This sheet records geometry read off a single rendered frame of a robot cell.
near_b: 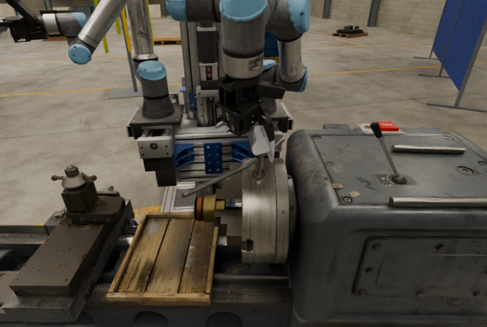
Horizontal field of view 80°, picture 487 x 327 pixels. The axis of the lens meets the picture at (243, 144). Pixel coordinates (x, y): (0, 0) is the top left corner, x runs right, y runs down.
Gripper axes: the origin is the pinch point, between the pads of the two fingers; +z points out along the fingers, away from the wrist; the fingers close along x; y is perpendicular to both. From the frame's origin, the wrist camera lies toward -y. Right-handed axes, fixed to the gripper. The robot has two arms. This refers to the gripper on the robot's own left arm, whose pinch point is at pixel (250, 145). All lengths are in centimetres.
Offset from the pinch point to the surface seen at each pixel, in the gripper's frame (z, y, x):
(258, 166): 8.4, -2.6, 0.6
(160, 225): 50, 16, -31
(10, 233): 54, 59, -72
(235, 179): 20.5, -2.4, -8.5
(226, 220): 24.4, 7.8, -1.4
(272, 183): 12.8, -3.9, 4.6
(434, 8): 291, -1332, -298
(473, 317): 45, -29, 60
